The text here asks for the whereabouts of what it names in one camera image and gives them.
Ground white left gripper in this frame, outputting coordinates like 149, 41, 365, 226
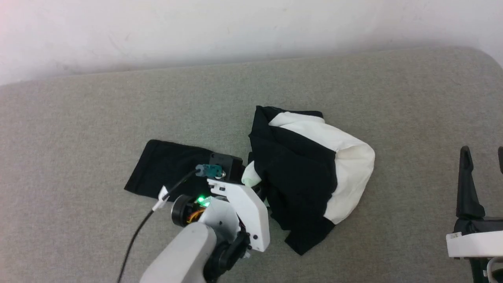
207, 179, 271, 252

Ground black and white garment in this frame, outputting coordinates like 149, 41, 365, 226
124, 105, 376, 256

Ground thin black cable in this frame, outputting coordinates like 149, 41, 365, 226
117, 169, 201, 283

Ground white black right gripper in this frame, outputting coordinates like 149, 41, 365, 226
446, 146, 503, 259

